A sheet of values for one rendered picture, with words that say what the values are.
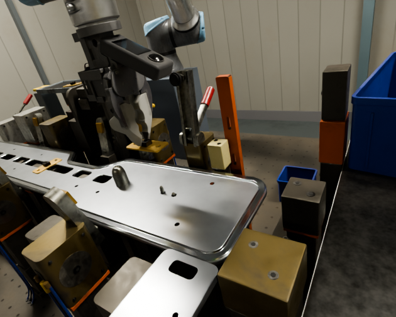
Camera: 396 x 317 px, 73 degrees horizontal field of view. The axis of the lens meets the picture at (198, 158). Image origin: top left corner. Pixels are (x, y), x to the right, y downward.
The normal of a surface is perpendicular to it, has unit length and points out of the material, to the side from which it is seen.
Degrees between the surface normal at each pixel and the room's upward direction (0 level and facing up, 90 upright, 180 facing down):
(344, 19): 90
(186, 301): 0
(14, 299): 0
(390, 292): 0
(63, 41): 90
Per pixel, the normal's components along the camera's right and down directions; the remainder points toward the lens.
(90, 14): 0.15, 0.43
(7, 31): 0.83, 0.11
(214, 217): -0.19, -0.86
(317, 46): -0.53, 0.49
